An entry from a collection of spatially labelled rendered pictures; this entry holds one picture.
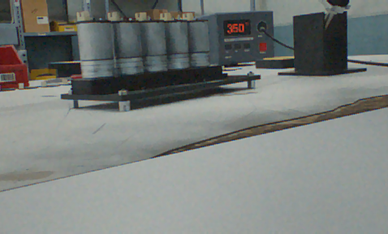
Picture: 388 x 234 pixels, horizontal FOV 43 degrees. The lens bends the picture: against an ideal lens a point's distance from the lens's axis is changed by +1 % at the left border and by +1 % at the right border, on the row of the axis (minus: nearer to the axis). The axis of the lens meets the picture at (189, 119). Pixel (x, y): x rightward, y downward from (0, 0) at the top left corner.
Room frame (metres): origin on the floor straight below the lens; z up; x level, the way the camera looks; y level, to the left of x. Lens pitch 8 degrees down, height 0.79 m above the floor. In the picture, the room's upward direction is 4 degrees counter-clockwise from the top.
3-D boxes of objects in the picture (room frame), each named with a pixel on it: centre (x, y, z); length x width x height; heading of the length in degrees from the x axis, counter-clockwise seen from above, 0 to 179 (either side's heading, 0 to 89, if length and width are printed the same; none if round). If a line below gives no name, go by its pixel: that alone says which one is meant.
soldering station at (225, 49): (0.94, -0.08, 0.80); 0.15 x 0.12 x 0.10; 21
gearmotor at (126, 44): (0.38, 0.05, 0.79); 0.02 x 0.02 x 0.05
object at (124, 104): (0.39, 0.01, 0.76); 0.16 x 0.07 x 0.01; 137
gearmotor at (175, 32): (0.43, 0.01, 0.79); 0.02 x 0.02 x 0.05
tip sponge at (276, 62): (0.74, -0.15, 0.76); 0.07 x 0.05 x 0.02; 22
